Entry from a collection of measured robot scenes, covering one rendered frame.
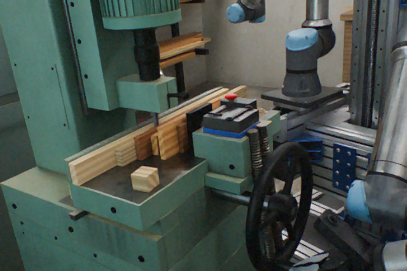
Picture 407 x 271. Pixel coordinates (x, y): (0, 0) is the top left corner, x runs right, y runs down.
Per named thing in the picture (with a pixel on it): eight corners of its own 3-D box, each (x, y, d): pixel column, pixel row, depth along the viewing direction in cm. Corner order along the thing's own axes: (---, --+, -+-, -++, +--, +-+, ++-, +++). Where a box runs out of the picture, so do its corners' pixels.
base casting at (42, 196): (159, 278, 93) (154, 242, 89) (6, 211, 125) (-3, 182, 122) (261, 186, 126) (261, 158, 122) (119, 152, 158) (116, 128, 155)
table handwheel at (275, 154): (284, 127, 84) (328, 159, 108) (200, 114, 95) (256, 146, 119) (246, 278, 80) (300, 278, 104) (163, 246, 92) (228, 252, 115)
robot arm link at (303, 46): (279, 69, 167) (279, 32, 161) (295, 61, 176) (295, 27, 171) (310, 71, 160) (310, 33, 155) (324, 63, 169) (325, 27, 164)
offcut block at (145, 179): (133, 189, 90) (130, 174, 88) (144, 180, 93) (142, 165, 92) (148, 192, 88) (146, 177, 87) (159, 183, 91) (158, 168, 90)
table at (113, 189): (180, 247, 80) (177, 219, 78) (72, 207, 97) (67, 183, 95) (311, 133, 125) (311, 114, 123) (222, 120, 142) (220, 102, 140)
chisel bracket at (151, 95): (161, 119, 103) (156, 84, 99) (119, 112, 111) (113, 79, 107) (180, 110, 108) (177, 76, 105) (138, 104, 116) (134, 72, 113)
